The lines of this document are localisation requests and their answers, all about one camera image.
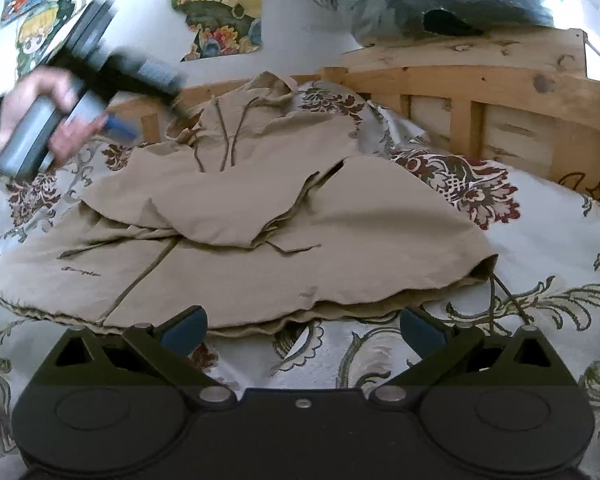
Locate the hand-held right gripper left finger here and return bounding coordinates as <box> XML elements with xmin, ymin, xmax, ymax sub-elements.
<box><xmin>30</xmin><ymin>305</ymin><xmax>238</xmax><ymax>411</ymax></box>

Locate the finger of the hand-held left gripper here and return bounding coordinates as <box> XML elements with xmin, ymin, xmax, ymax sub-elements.
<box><xmin>97</xmin><ymin>110</ymin><xmax>138</xmax><ymax>138</ymax></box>

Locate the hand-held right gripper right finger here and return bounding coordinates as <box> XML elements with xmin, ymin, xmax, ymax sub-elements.
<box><xmin>370</xmin><ymin>305</ymin><xmax>576</xmax><ymax>411</ymax></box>

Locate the beige hooded jacket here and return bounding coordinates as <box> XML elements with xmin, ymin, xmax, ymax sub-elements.
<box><xmin>0</xmin><ymin>71</ymin><xmax>533</xmax><ymax>337</ymax></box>

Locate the person's left hand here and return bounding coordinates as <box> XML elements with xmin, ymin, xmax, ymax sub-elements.
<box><xmin>0</xmin><ymin>67</ymin><xmax>108</xmax><ymax>158</ymax></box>

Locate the floral patterned bedspread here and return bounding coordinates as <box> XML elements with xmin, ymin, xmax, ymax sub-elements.
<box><xmin>0</xmin><ymin>80</ymin><xmax>600</xmax><ymax>480</ymax></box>

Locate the blond cartoon figure wall poster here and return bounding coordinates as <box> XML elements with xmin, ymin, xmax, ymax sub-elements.
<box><xmin>14</xmin><ymin>0</ymin><xmax>81</xmax><ymax>78</ymax></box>

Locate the landscape wall poster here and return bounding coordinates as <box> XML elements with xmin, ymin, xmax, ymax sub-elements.
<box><xmin>171</xmin><ymin>0</ymin><xmax>264</xmax><ymax>62</ymax></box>

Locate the wooden bed frame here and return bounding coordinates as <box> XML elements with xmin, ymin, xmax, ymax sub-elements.
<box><xmin>105</xmin><ymin>27</ymin><xmax>600</xmax><ymax>201</ymax></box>

